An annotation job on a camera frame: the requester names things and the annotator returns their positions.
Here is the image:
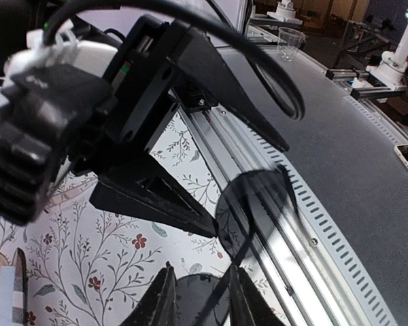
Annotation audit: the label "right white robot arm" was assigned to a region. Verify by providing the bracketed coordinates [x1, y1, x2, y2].
[0, 1, 305, 238]

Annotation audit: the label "light blue cleaning cloth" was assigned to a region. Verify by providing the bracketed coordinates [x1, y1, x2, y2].
[0, 266, 16, 326]

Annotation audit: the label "brown plaid glasses case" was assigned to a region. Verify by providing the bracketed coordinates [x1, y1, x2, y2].
[0, 248, 28, 325]

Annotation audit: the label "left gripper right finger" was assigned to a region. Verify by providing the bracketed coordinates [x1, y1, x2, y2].
[229, 265, 284, 326]

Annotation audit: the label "pink translucent sunglasses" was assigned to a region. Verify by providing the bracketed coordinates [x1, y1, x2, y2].
[44, 173, 98, 213]

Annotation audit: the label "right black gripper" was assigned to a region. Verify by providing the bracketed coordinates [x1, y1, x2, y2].
[90, 15, 290, 238]

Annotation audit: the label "front aluminium rail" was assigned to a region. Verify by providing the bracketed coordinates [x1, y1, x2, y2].
[180, 108, 396, 325]

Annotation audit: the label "black frame glasses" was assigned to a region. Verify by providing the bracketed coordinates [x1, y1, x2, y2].
[175, 164, 297, 325]

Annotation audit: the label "clear plastic cup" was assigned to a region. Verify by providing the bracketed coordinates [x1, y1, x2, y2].
[278, 27, 305, 62]

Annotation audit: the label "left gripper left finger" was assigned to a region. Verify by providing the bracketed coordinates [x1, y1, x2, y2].
[120, 262, 176, 326]

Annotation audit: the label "right black cable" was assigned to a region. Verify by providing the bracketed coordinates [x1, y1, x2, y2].
[42, 0, 307, 122]

